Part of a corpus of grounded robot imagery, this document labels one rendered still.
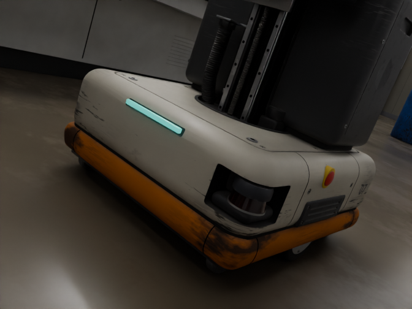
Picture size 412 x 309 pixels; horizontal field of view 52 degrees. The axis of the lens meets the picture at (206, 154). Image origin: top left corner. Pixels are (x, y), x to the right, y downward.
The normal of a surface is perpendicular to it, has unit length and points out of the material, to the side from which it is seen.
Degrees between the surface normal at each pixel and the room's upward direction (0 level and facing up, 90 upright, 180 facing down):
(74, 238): 0
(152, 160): 90
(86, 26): 90
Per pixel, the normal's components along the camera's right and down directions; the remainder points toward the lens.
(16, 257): 0.33, -0.91
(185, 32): 0.71, 0.42
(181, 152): -0.63, 0.00
